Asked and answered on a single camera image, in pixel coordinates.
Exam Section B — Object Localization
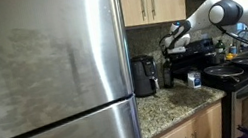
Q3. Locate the yellow sponge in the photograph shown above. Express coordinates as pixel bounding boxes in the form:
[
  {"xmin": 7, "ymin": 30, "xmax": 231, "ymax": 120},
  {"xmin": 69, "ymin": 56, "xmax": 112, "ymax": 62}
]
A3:
[{"xmin": 225, "ymin": 52, "xmax": 237, "ymax": 62}]

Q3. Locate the green bottle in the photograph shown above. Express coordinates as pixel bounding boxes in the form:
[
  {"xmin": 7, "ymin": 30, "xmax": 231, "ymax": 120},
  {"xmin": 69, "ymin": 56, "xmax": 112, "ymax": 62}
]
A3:
[{"xmin": 214, "ymin": 38, "xmax": 227, "ymax": 56}]

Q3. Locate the dark glass bottle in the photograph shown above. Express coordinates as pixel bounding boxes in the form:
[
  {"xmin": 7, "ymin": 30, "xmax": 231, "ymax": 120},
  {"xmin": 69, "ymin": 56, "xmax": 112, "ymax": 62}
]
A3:
[{"xmin": 159, "ymin": 58, "xmax": 177, "ymax": 90}]

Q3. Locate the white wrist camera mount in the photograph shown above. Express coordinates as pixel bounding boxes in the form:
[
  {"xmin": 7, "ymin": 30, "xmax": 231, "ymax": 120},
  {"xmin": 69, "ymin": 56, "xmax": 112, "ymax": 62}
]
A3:
[{"xmin": 166, "ymin": 44, "xmax": 188, "ymax": 56}]

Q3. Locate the blue dish soap bottle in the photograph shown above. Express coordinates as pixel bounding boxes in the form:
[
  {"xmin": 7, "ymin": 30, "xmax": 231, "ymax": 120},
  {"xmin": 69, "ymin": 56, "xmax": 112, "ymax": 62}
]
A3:
[{"xmin": 229, "ymin": 44, "xmax": 239, "ymax": 56}]

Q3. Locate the small black frying pan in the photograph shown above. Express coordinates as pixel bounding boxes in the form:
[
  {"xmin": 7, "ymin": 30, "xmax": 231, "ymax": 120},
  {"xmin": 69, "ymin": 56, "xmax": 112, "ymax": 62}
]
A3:
[{"xmin": 230, "ymin": 55, "xmax": 248, "ymax": 73}]

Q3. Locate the black stove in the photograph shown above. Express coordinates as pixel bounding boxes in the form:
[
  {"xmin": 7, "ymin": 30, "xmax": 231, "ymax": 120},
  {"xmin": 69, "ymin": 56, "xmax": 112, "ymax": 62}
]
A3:
[{"xmin": 163, "ymin": 31, "xmax": 248, "ymax": 138}]

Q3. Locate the metal upper cabinet handle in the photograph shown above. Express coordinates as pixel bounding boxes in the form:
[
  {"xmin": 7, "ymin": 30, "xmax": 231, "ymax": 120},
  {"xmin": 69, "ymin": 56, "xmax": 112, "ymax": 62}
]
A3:
[
  {"xmin": 139, "ymin": 0, "xmax": 149, "ymax": 22},
  {"xmin": 149, "ymin": 0, "xmax": 159, "ymax": 20}
]

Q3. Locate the stainless steel refrigerator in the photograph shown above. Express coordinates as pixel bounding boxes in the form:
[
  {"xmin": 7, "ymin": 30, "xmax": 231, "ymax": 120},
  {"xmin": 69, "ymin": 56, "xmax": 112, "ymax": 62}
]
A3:
[{"xmin": 0, "ymin": 0, "xmax": 145, "ymax": 138}]

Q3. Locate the black air fryer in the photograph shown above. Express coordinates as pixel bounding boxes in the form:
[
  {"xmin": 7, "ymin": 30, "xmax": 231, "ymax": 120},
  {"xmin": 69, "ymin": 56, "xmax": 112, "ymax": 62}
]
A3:
[{"xmin": 128, "ymin": 52, "xmax": 163, "ymax": 99}]

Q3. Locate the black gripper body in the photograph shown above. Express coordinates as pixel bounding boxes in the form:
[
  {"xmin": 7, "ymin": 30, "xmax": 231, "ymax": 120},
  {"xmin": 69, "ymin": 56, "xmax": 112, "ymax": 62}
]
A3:
[{"xmin": 161, "ymin": 49, "xmax": 178, "ymax": 64}]

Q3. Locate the large black frying pan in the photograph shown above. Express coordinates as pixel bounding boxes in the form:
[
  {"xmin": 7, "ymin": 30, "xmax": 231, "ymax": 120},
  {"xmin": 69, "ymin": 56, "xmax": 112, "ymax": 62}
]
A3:
[{"xmin": 203, "ymin": 60, "xmax": 247, "ymax": 89}]

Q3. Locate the narrow wooden upper cabinet door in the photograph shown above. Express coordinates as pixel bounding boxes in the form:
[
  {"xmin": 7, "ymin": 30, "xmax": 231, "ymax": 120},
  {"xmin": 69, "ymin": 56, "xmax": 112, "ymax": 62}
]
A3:
[{"xmin": 121, "ymin": 0, "xmax": 152, "ymax": 29}]

